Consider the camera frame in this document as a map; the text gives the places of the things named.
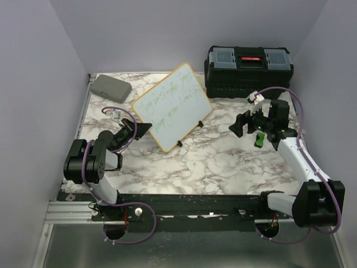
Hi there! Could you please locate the grey plastic case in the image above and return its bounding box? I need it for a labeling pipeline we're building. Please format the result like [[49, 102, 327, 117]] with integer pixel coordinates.
[[90, 74, 132, 103]]

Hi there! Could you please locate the green whiteboard eraser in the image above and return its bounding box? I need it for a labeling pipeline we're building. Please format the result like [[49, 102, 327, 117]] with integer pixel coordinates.
[[254, 132, 265, 149]]

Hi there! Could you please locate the black plastic toolbox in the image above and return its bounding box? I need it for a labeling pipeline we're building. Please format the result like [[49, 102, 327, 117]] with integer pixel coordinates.
[[204, 46, 294, 99]]

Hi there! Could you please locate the aluminium frame rail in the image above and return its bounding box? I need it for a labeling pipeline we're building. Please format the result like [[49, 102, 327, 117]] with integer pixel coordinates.
[[30, 74, 95, 268]]

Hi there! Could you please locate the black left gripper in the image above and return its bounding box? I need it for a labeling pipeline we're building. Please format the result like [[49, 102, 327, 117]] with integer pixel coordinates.
[[115, 118, 152, 152]]

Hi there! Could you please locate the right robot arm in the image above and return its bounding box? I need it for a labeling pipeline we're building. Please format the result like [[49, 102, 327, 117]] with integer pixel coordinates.
[[229, 100, 345, 228]]

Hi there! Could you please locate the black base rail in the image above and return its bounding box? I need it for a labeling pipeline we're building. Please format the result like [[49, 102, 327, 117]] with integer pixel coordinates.
[[78, 194, 289, 238]]

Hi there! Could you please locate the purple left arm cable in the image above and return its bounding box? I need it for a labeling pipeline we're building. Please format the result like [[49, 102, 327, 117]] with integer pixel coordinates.
[[82, 106, 157, 246]]

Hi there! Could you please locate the yellow framed whiteboard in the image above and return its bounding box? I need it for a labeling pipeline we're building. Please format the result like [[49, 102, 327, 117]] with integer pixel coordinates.
[[132, 63, 213, 152]]

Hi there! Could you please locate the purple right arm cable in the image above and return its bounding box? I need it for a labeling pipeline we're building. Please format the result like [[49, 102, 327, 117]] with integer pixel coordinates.
[[255, 87, 342, 245]]

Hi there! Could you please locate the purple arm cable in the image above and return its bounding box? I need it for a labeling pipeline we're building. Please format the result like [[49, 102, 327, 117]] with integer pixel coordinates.
[[82, 106, 157, 246], [255, 87, 342, 245]]

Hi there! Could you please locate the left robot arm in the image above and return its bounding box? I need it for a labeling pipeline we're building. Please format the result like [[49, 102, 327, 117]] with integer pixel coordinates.
[[63, 118, 152, 221]]

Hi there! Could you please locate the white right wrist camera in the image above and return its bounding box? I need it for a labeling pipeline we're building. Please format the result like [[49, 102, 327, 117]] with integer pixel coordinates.
[[247, 91, 265, 116]]

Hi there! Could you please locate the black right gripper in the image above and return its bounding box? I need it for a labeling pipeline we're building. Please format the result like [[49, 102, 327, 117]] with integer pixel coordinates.
[[229, 103, 274, 138]]

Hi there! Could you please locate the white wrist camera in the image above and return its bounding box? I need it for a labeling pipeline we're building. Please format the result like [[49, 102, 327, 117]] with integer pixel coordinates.
[[110, 109, 121, 121], [247, 91, 265, 116]]

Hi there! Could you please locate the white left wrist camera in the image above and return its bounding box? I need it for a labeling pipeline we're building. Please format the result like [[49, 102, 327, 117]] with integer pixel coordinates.
[[110, 109, 121, 121]]

